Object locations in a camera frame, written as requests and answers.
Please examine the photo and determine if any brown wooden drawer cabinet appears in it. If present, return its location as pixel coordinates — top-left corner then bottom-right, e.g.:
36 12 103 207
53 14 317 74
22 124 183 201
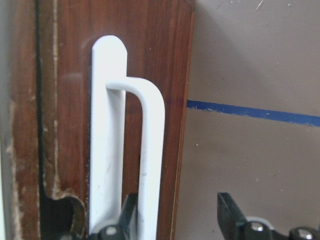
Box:
0 0 195 240

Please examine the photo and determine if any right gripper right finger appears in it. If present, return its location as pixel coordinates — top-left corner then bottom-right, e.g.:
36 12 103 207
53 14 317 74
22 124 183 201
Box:
217 192 320 240

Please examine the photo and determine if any white drawer handle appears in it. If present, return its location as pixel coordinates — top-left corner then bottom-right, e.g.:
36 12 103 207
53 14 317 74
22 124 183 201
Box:
88 35 165 240

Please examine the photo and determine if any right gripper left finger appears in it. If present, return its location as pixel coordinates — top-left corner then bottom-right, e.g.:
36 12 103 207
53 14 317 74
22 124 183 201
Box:
87 193 138 240

